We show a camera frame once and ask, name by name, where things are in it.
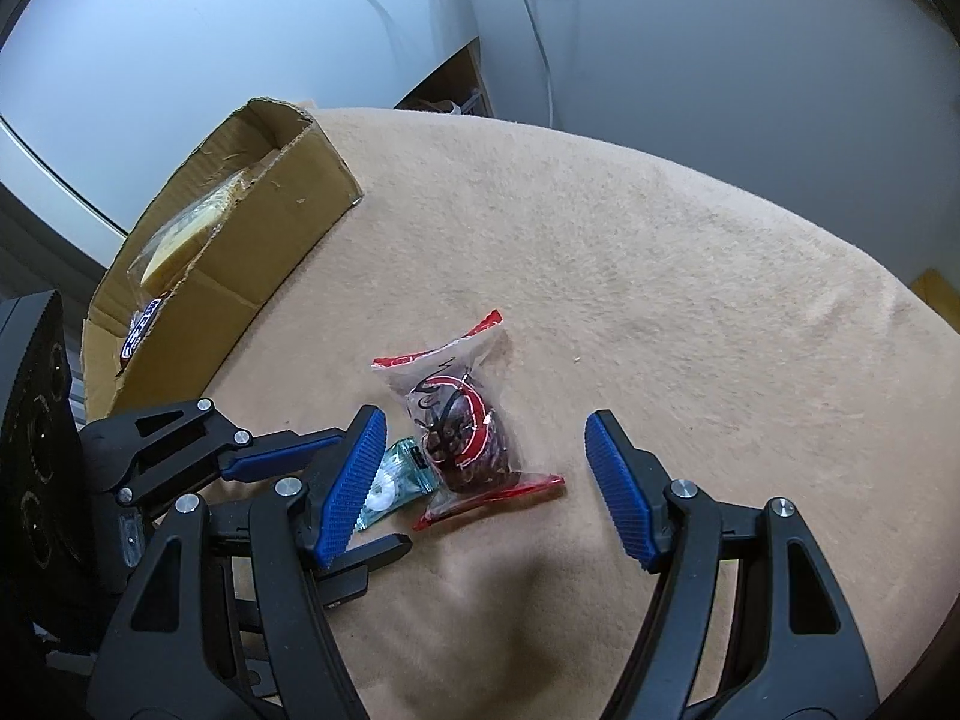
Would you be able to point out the brown cardboard box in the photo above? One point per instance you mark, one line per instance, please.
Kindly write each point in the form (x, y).
(300, 187)

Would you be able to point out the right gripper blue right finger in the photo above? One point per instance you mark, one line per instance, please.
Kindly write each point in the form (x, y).
(794, 650)

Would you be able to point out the red dates clear bag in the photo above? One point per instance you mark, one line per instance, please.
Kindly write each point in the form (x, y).
(459, 427)

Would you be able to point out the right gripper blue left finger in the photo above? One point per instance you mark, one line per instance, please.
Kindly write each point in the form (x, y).
(220, 615)

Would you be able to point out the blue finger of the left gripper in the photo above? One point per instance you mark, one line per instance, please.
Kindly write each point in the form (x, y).
(276, 454)
(349, 575)

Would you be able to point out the teal white snack packet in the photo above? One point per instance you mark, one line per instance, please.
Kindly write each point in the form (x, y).
(403, 476)

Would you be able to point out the packaged sliced bread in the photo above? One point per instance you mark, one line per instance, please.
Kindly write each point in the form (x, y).
(169, 252)

